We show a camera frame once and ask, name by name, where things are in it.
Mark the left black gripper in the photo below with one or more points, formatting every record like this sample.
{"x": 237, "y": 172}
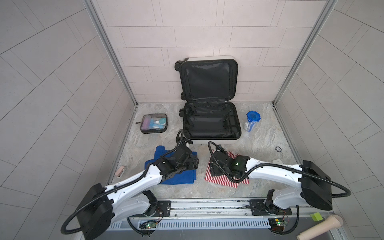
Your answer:
{"x": 192, "y": 162}

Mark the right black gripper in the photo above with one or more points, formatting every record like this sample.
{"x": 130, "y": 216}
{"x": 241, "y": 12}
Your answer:
{"x": 214, "y": 172}

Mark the red white striped cloth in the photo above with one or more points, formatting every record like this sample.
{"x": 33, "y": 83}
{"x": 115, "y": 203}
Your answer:
{"x": 222, "y": 180}

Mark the blue shirt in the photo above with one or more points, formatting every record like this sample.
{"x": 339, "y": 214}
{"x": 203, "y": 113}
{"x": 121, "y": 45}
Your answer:
{"x": 186, "y": 177}

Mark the clear toiletry pouch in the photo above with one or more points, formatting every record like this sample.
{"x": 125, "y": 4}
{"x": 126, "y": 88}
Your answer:
{"x": 154, "y": 123}

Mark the blue lid plastic cup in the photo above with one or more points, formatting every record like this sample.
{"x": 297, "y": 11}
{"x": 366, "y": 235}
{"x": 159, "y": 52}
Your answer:
{"x": 253, "y": 118}

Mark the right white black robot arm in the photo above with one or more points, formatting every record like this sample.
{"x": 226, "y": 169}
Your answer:
{"x": 306, "y": 184}

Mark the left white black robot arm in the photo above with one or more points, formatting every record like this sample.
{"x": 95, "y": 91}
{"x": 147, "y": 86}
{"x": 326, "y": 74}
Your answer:
{"x": 138, "y": 184}

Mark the open black white suitcase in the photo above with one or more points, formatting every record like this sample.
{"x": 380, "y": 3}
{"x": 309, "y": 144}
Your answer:
{"x": 208, "y": 86}

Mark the pink small device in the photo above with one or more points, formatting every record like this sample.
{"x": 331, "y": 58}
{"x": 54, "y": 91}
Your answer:
{"x": 119, "y": 172}

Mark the left circuit board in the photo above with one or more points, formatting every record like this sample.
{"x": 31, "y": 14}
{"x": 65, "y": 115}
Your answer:
{"x": 148, "y": 225}

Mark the circuit board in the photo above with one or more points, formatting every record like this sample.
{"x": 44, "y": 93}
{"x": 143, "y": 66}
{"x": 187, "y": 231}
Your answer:
{"x": 148, "y": 225}
{"x": 278, "y": 224}

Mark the right circuit board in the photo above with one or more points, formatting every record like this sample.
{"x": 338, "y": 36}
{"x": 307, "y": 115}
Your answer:
{"x": 278, "y": 224}

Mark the green sticky note block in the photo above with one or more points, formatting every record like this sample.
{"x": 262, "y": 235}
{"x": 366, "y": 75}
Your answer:
{"x": 316, "y": 217}

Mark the aluminium mounting rail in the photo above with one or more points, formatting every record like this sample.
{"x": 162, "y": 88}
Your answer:
{"x": 207, "y": 207}

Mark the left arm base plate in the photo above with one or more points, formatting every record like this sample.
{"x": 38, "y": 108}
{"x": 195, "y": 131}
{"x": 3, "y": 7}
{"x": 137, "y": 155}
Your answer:
{"x": 162, "y": 209}

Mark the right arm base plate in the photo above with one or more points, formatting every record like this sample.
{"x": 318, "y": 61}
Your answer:
{"x": 259, "y": 208}

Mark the beige wooden handle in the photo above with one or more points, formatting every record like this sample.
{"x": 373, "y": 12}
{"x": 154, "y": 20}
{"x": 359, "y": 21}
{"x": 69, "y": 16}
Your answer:
{"x": 332, "y": 222}

